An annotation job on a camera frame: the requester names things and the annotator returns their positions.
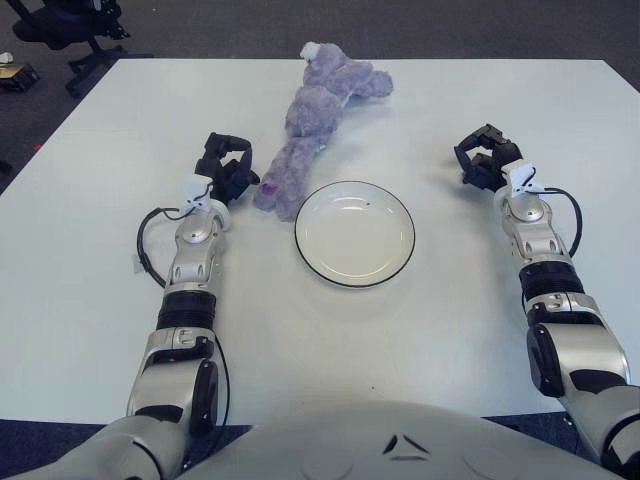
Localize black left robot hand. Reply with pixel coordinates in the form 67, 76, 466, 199
183, 132, 261, 212

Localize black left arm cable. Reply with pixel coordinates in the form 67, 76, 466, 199
137, 206, 231, 426

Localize white plate black rim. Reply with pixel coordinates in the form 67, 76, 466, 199
293, 179, 416, 290

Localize silver robot torso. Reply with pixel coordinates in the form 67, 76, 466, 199
179, 399, 621, 480

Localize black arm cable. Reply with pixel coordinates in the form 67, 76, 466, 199
542, 187, 584, 259
137, 206, 231, 426

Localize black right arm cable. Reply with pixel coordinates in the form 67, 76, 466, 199
542, 187, 584, 259

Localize yellow black cardboard box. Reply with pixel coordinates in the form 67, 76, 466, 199
0, 62, 40, 92

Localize purple plush bunny doll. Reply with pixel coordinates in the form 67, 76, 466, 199
252, 41, 395, 221

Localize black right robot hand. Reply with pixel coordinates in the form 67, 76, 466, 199
453, 123, 544, 197

